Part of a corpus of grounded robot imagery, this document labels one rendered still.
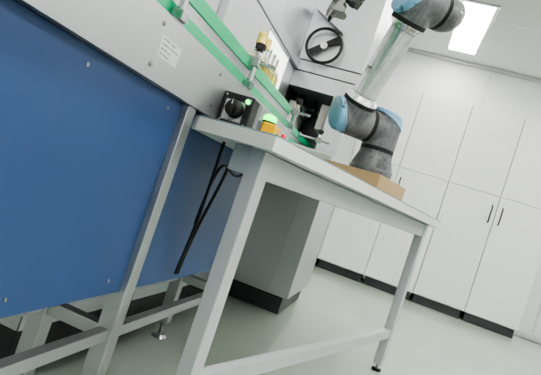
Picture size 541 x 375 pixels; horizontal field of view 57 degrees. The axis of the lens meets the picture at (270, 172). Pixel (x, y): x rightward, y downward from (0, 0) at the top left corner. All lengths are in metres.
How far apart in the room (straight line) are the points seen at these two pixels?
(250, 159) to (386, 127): 0.75
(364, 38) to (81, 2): 2.30
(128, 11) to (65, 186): 0.29
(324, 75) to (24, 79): 2.29
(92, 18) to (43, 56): 0.09
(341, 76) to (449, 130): 2.89
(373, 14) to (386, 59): 1.33
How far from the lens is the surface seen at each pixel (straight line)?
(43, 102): 0.77
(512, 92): 6.27
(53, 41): 0.76
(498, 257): 5.58
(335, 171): 1.31
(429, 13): 1.64
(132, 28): 0.86
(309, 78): 2.89
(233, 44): 1.27
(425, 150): 5.55
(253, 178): 1.09
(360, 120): 1.69
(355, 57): 2.89
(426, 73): 6.21
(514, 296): 5.64
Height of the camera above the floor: 0.64
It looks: 2 degrees up
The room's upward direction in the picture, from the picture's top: 19 degrees clockwise
